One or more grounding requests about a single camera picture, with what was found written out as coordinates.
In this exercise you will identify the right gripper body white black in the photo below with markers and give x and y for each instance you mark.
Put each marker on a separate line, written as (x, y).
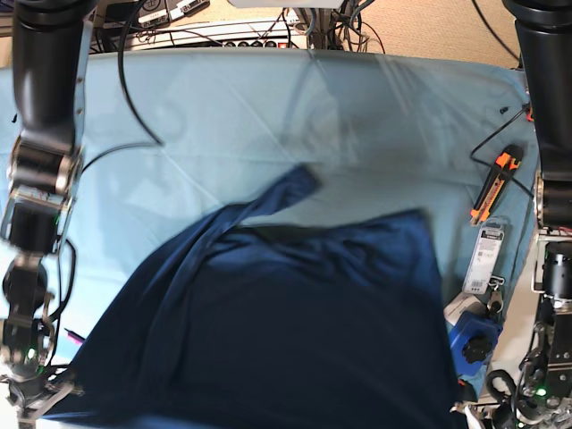
(32, 399)

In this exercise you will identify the dark blue t-shirt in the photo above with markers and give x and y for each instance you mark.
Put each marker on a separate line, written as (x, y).
(225, 327)

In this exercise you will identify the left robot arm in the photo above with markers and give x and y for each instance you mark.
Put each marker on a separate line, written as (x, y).
(542, 398)

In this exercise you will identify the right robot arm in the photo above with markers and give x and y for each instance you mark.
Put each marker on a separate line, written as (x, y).
(51, 42)

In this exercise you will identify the pink marker pen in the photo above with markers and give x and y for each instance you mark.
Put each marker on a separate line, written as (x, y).
(74, 337)

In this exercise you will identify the light blue table cloth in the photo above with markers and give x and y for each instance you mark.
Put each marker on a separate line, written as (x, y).
(381, 134)

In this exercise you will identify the black foot pedal start label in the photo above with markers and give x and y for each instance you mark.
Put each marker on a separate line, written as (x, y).
(153, 13)

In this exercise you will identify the white paper card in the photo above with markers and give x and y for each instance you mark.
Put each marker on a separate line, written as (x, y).
(462, 303)

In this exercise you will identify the blue box black knob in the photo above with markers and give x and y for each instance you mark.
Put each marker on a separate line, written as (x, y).
(472, 341)

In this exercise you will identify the metal carabiner keys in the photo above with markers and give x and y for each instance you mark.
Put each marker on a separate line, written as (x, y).
(495, 303)

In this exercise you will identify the white packaged item blister card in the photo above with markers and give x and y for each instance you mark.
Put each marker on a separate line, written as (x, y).
(489, 240)

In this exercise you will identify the orange black utility knife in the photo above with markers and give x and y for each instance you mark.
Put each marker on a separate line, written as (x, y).
(501, 171)

